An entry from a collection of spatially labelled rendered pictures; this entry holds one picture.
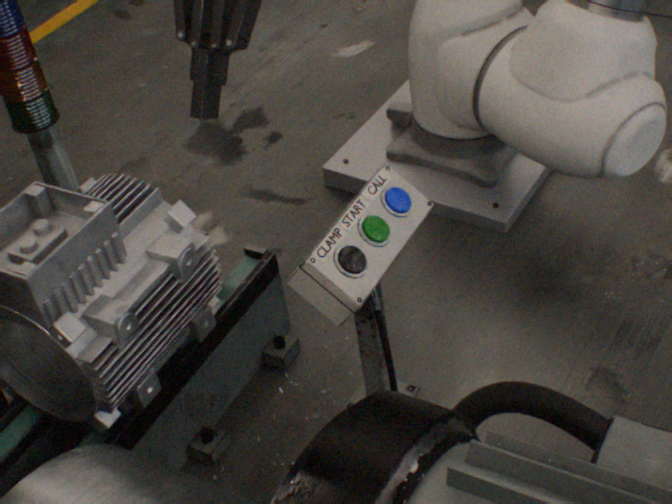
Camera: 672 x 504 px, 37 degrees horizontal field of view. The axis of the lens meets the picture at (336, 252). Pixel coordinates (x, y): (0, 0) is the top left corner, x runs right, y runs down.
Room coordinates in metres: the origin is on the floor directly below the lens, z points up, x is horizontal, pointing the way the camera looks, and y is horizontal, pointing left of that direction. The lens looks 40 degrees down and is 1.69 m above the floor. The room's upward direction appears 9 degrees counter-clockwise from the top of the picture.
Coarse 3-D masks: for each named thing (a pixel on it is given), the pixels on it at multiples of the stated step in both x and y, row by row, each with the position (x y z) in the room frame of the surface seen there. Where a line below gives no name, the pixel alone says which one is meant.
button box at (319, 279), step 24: (384, 168) 0.85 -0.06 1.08; (360, 192) 0.82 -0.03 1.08; (384, 192) 0.82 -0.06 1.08; (408, 192) 0.83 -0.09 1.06; (360, 216) 0.78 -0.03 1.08; (384, 216) 0.79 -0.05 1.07; (408, 216) 0.80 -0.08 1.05; (336, 240) 0.75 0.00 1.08; (360, 240) 0.76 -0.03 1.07; (408, 240) 0.78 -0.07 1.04; (312, 264) 0.72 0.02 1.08; (336, 264) 0.72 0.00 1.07; (384, 264) 0.74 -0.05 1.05; (312, 288) 0.72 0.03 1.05; (336, 288) 0.70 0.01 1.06; (360, 288) 0.71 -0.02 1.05; (336, 312) 0.71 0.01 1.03
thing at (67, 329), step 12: (180, 204) 0.84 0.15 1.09; (168, 216) 0.83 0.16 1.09; (180, 216) 0.83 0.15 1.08; (192, 216) 0.83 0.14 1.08; (180, 228) 0.82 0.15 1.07; (216, 300) 0.83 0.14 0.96; (60, 324) 0.68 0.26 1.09; (72, 324) 0.69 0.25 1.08; (60, 336) 0.68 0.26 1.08; (72, 336) 0.68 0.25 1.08; (0, 384) 0.76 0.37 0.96; (12, 396) 0.75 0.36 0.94; (96, 420) 0.68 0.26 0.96; (108, 420) 0.68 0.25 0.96
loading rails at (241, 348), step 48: (240, 288) 0.88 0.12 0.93; (240, 336) 0.86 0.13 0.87; (288, 336) 0.90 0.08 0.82; (192, 384) 0.78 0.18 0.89; (240, 384) 0.84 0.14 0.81; (0, 432) 0.73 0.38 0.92; (48, 432) 0.73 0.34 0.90; (96, 432) 0.70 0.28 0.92; (144, 432) 0.71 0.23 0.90; (192, 432) 0.76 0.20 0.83; (0, 480) 0.67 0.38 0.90
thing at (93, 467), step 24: (72, 456) 0.47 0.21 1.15; (96, 456) 0.48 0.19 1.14; (120, 456) 0.48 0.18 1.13; (24, 480) 0.45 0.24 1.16; (48, 480) 0.44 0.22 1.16; (72, 480) 0.44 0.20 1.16; (96, 480) 0.44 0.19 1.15; (120, 480) 0.44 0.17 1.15; (144, 480) 0.44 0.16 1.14; (168, 480) 0.45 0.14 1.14; (192, 480) 0.46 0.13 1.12
